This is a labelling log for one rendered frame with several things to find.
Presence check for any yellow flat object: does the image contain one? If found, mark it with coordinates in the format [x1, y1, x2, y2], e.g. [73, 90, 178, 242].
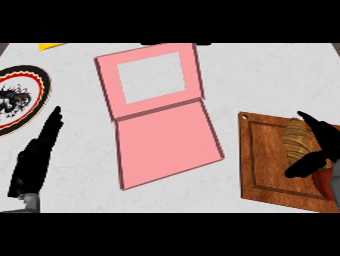
[37, 43, 68, 52]

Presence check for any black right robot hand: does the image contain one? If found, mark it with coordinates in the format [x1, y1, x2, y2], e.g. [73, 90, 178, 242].
[284, 110, 340, 179]

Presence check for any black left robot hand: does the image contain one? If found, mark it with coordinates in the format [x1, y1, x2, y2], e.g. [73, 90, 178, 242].
[6, 105, 65, 199]

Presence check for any pink open cardboard box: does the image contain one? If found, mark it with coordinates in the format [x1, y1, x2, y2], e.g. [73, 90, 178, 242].
[94, 43, 226, 191]

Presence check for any brown croissant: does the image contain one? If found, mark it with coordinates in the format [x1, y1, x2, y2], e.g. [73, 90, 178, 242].
[281, 117, 339, 201]

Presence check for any round plate with dragon print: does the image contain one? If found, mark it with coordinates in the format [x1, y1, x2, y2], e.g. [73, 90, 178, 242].
[0, 64, 54, 141]

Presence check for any brown wooden cutting board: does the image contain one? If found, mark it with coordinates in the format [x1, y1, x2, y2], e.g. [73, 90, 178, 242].
[237, 111, 340, 213]

